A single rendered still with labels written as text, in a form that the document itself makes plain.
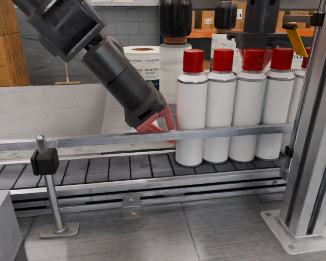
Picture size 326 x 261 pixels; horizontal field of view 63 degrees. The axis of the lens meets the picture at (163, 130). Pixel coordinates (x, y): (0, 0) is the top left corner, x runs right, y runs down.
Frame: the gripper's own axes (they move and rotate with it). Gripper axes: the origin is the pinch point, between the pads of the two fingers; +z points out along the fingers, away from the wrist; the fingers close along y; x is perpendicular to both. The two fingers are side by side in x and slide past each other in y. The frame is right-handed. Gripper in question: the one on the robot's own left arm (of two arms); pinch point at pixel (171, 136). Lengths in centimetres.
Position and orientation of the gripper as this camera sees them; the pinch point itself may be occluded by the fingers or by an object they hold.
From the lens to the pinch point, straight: 48.1
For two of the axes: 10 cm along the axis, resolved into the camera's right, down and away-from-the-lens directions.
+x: -7.8, 6.1, 1.4
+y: -1.5, -4.0, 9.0
